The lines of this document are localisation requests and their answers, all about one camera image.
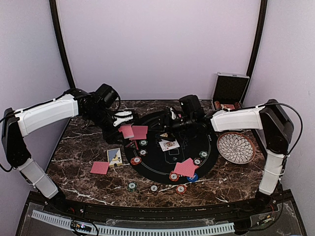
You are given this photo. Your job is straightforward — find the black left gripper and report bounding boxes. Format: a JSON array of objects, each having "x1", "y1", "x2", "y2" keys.
[{"x1": 86, "y1": 106, "x2": 126, "y2": 145}]

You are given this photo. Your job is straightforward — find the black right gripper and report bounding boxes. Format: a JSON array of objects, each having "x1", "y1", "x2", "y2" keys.
[{"x1": 148, "y1": 114, "x2": 195, "y2": 142}]

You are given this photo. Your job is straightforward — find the red backed card deck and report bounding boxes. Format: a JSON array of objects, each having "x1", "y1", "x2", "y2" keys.
[{"x1": 118, "y1": 124, "x2": 134, "y2": 139}]

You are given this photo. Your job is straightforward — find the red card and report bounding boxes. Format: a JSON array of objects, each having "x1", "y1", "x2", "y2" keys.
[
  {"x1": 130, "y1": 125, "x2": 148, "y2": 140},
  {"x1": 174, "y1": 158, "x2": 198, "y2": 177},
  {"x1": 173, "y1": 162, "x2": 194, "y2": 177},
  {"x1": 90, "y1": 161, "x2": 109, "y2": 175}
]

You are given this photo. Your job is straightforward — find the face-up king card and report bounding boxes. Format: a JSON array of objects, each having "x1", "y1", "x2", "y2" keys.
[{"x1": 159, "y1": 140, "x2": 180, "y2": 151}]

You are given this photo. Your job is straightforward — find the blue small blind button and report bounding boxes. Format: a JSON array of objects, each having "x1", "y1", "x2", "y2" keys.
[{"x1": 187, "y1": 173, "x2": 199, "y2": 182}]

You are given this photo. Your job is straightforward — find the red yellow poker chip stack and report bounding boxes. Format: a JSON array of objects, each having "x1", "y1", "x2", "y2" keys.
[{"x1": 176, "y1": 184, "x2": 187, "y2": 194}]

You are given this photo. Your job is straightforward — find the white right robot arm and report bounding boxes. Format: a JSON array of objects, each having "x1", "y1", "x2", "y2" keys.
[{"x1": 158, "y1": 96, "x2": 294, "y2": 213}]

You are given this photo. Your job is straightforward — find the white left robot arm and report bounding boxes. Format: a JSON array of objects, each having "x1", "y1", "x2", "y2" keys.
[{"x1": 2, "y1": 85, "x2": 131, "y2": 214}]

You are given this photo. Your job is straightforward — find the blue backed card deck box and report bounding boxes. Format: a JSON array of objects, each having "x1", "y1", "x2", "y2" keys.
[{"x1": 107, "y1": 148, "x2": 123, "y2": 167}]

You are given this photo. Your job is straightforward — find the red triangle all-in marker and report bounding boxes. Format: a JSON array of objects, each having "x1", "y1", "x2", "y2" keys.
[{"x1": 125, "y1": 140, "x2": 138, "y2": 150}]

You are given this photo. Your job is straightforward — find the purple and orange chip roll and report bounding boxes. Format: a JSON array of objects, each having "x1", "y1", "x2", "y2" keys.
[{"x1": 214, "y1": 101, "x2": 222, "y2": 110}]

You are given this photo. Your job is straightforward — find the boxed card deck in case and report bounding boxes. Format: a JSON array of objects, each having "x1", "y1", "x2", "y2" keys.
[{"x1": 221, "y1": 104, "x2": 235, "y2": 109}]

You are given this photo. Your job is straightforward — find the round black poker mat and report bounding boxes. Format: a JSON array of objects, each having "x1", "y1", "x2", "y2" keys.
[{"x1": 124, "y1": 111, "x2": 219, "y2": 185}]

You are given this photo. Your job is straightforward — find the aluminium poker case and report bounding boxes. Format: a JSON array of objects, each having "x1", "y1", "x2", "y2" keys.
[{"x1": 212, "y1": 72, "x2": 250, "y2": 110}]

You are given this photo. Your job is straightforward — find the green poker chip stack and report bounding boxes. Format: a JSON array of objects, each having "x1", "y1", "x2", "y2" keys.
[{"x1": 127, "y1": 182, "x2": 137, "y2": 192}]

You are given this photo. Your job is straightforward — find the patterned ceramic plate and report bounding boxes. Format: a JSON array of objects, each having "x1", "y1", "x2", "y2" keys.
[{"x1": 217, "y1": 132, "x2": 255, "y2": 164}]

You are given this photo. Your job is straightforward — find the black red poker chip stack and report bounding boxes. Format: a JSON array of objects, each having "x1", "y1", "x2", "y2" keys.
[{"x1": 150, "y1": 185, "x2": 158, "y2": 193}]

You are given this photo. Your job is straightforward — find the white slotted cable duct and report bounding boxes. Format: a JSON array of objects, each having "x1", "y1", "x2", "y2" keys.
[{"x1": 31, "y1": 210, "x2": 235, "y2": 236}]

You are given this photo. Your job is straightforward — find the black corner frame post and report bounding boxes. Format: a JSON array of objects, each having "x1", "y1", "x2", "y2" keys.
[{"x1": 246, "y1": 0, "x2": 268, "y2": 78}]

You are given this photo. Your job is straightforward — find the black left frame post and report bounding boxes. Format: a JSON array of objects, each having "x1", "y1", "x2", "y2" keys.
[{"x1": 49, "y1": 0, "x2": 78, "y2": 91}]

